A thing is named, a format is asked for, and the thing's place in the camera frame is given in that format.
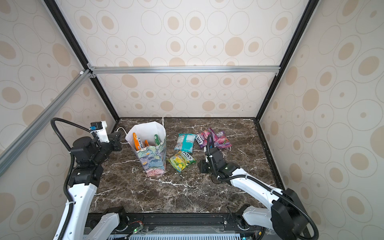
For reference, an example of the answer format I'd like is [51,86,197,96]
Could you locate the orange snack packet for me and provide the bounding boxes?
[133,133,142,151]

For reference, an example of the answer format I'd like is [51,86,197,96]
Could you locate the yellow green snack packet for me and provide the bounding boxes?
[168,151,196,172]

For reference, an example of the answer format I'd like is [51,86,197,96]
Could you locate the white floral paper bag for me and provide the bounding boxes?
[117,119,167,177]

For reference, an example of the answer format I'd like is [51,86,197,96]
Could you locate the teal snack packet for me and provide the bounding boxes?
[174,134,196,153]

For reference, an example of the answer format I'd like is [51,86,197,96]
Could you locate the green Fox's spring tea packet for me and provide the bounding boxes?
[154,134,161,146]

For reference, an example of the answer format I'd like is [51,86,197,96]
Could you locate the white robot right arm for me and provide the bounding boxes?
[201,148,310,240]

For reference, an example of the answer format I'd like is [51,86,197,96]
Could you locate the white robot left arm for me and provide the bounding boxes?
[54,132,122,240]

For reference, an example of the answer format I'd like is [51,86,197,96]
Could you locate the pink candy packet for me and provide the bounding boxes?
[215,131,232,149]

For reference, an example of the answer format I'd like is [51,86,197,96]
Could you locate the purple Fox's candy packet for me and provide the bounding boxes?
[196,128,219,149]

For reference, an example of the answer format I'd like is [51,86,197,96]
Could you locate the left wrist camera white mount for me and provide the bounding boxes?
[90,121,110,143]

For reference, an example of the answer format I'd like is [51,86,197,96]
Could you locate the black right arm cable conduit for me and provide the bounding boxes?
[205,133,319,240]

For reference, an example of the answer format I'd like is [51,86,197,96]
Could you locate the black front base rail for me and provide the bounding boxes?
[82,211,313,240]

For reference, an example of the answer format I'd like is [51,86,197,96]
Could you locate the silver rear aluminium rail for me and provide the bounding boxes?
[91,65,280,74]

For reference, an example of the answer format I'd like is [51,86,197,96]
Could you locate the silver aluminium rail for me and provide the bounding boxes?
[1,70,91,175]
[91,65,280,74]

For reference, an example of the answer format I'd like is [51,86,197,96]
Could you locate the silver left aluminium rail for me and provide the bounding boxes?
[1,70,91,175]

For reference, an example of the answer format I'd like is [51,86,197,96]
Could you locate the black left corner post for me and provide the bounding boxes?
[43,0,120,123]

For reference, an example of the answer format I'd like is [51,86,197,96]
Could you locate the black corner post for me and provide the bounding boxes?
[256,0,320,123]
[43,0,120,123]

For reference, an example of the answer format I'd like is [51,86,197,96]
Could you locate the black right corner post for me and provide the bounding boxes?
[256,0,320,123]

